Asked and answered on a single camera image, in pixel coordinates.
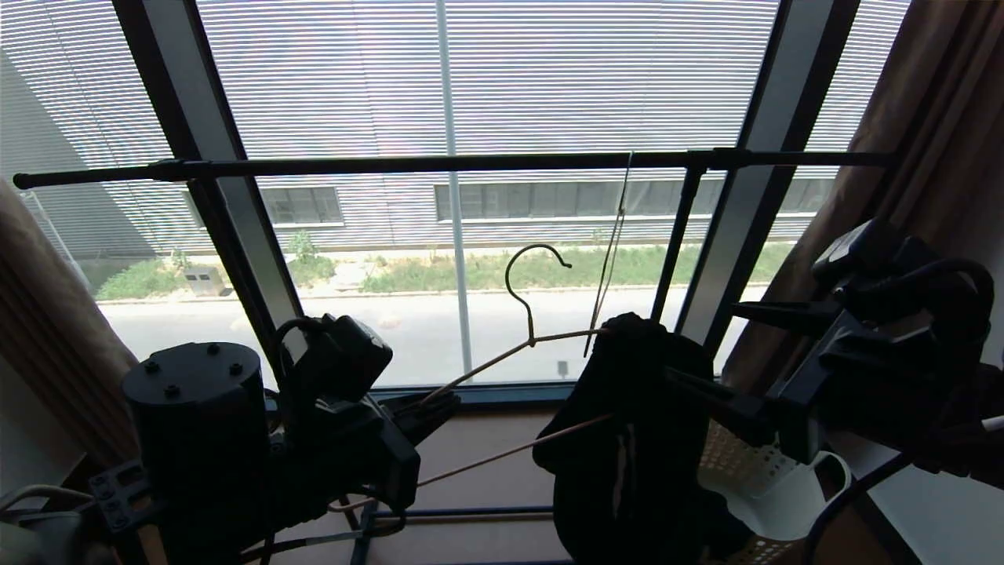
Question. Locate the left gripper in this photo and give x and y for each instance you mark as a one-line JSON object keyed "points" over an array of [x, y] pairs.
{"points": [[361, 463]]}

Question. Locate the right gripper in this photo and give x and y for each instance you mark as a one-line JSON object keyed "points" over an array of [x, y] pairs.
{"points": [[855, 377]]}

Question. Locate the black garment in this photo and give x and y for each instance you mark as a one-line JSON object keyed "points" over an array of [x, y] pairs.
{"points": [[627, 439]]}

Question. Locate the pink clothes hanger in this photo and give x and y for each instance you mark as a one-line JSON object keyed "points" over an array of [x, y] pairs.
{"points": [[620, 212], [532, 339]]}

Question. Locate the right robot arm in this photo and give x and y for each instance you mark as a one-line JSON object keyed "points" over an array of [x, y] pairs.
{"points": [[973, 377]]}

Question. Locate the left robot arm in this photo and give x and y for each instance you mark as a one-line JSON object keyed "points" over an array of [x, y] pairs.
{"points": [[196, 439]]}

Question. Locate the white laundry basket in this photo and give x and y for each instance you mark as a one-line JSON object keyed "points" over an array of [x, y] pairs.
{"points": [[776, 502]]}

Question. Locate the black clothes rack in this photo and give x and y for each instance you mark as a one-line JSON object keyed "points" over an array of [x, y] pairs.
{"points": [[392, 165]]}

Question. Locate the brown curtain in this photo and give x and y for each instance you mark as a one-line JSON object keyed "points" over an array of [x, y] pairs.
{"points": [[925, 118], [47, 329]]}

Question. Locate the window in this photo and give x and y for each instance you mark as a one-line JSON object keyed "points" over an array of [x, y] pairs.
{"points": [[200, 118]]}

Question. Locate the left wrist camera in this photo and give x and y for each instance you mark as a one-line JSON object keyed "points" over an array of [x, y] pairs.
{"points": [[345, 353]]}

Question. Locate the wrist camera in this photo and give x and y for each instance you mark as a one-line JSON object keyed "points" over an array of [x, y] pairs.
{"points": [[345, 353], [855, 251]]}

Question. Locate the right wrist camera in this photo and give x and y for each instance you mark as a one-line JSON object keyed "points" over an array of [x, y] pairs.
{"points": [[855, 251]]}

